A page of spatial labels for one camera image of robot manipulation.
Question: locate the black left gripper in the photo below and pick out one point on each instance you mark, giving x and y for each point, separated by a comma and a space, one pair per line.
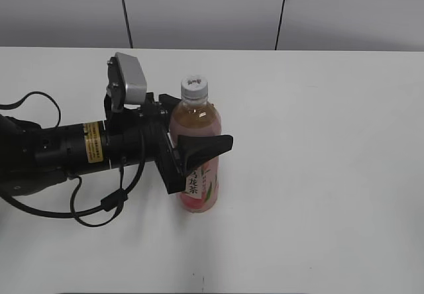
140, 135

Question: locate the peach oolong tea bottle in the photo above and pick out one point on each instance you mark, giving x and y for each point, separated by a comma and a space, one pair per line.
195, 116

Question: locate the white bottle cap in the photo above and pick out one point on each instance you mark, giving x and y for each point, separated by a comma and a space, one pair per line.
194, 88

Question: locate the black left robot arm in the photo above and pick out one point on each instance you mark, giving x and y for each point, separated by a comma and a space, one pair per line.
34, 158

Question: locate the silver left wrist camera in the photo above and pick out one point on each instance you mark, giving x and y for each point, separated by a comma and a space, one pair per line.
127, 83

